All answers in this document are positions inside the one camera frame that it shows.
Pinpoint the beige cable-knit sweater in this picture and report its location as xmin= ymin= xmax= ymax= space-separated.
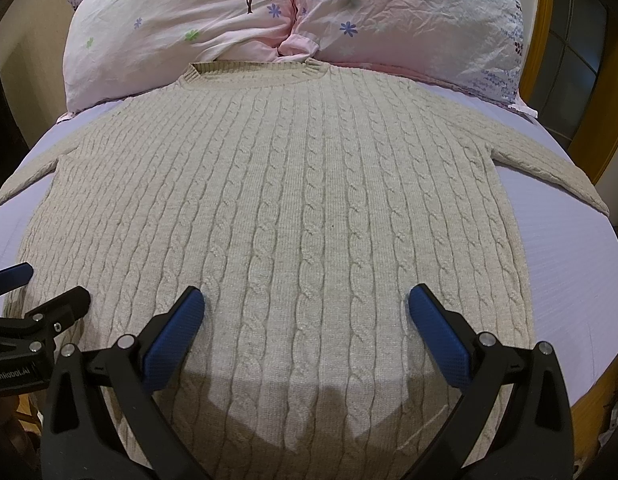
xmin=0 ymin=61 xmax=604 ymax=479

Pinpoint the left floral pink pillow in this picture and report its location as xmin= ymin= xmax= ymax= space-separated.
xmin=62 ymin=0 xmax=295 ymax=113

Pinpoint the right pink white pillow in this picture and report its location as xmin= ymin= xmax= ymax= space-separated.
xmin=278 ymin=0 xmax=525 ymax=110

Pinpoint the wooden bed frame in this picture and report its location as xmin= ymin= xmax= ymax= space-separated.
xmin=520 ymin=0 xmax=618 ymax=467

